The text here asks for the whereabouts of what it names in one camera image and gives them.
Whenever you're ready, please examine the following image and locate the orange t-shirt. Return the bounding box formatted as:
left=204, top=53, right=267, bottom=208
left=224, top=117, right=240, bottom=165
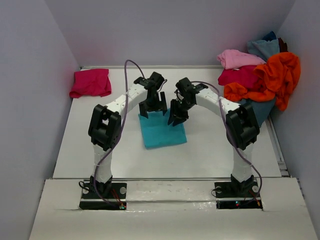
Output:
left=223, top=52, right=301, bottom=111

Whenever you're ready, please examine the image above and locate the folded magenta t-shirt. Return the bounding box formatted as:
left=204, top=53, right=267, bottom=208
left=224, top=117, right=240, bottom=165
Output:
left=69, top=68, right=112, bottom=99

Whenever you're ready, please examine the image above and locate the pink t-shirt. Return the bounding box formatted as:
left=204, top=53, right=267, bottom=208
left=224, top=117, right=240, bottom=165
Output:
left=216, top=49, right=266, bottom=70

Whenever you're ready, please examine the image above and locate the maroon t-shirt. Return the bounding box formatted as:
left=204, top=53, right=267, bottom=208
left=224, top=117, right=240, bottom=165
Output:
left=278, top=38, right=288, bottom=53

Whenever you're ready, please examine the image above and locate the slate blue t-shirt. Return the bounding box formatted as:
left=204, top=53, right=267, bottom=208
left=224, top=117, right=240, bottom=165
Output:
left=238, top=98, right=276, bottom=127

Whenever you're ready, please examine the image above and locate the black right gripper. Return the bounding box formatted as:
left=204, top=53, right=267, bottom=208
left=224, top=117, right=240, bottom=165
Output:
left=167, top=97, right=196, bottom=126

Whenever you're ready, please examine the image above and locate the dark blue t-shirt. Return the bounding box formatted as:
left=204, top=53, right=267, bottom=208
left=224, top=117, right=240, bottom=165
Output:
left=262, top=31, right=277, bottom=42

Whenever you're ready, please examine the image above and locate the turquoise t-shirt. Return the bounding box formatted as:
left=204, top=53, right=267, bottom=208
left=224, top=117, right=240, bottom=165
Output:
left=138, top=109, right=187, bottom=149

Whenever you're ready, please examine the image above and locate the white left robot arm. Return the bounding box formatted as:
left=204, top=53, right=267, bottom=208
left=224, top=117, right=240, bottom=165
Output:
left=88, top=72, right=168, bottom=199

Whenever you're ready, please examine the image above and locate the magenta t-shirt in pile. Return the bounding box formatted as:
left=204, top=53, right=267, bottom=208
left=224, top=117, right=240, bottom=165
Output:
left=218, top=65, right=259, bottom=88

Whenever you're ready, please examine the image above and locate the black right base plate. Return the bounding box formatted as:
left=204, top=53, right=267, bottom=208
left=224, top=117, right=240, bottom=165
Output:
left=211, top=181, right=263, bottom=210

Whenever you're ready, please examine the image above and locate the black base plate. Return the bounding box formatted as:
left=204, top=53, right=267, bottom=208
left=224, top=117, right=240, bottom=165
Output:
left=78, top=181, right=127, bottom=211
left=211, top=181, right=263, bottom=210

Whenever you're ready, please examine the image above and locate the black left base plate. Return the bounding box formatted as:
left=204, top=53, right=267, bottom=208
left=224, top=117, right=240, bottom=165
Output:
left=78, top=181, right=127, bottom=211

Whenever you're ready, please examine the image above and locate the grey-blue t-shirt at back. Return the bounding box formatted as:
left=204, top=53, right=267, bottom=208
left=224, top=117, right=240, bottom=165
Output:
left=246, top=39, right=280, bottom=62

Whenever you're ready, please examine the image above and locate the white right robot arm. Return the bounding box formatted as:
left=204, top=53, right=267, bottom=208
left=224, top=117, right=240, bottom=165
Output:
left=168, top=77, right=260, bottom=196

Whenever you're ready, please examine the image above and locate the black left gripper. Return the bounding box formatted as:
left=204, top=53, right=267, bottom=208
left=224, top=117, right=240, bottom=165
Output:
left=139, top=92, right=167, bottom=119

